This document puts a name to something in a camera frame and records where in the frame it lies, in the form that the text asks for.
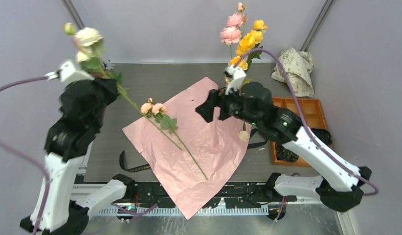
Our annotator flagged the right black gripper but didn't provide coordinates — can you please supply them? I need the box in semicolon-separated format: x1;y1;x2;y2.
195;81;260;128

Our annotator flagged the black ribbon gold lettering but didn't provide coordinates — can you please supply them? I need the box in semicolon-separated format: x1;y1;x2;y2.
119;129;268;172

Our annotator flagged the yellow flower stem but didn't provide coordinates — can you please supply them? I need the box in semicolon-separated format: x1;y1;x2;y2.
228;20;268;65

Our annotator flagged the white rose stem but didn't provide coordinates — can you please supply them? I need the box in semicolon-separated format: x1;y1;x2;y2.
62;23;183;151

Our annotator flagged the peach rose spray stem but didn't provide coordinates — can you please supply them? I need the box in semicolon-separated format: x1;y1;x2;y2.
140;98;208;180

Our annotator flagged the pink rose stem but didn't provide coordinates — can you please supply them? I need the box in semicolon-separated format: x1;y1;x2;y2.
220;2;248;58

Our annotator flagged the purple flower bouquet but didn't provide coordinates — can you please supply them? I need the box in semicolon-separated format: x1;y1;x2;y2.
123;77;248;219

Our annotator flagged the small cream rose stem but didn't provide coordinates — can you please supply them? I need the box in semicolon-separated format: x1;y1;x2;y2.
238;122;250;141

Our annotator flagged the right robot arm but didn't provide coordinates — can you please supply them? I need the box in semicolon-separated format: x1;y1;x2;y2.
195;82;372;212

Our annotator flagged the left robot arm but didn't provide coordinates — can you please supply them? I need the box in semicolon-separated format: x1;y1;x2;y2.
20;78;137;235

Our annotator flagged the orange compartment tray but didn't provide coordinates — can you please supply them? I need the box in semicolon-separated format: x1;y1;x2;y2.
269;97;328;167

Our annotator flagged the crumpled printed paper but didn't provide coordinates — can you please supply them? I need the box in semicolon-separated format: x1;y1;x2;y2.
279;47;314;98

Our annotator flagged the rolled black ribbon left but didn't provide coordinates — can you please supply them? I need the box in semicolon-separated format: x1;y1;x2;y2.
275;144;299;163

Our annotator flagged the rolled black ribbon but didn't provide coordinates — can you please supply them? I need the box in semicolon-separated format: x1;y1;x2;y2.
275;144;299;163
311;128;333;146

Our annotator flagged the rolled black ribbon back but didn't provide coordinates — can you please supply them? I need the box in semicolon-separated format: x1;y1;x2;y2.
311;128;333;146

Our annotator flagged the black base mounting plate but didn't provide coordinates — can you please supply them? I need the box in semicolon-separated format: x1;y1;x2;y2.
115;182;282;209

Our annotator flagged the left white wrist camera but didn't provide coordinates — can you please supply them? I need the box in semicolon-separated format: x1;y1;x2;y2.
45;59;94;85

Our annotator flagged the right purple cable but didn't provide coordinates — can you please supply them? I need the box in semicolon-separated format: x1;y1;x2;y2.
233;48;380;221

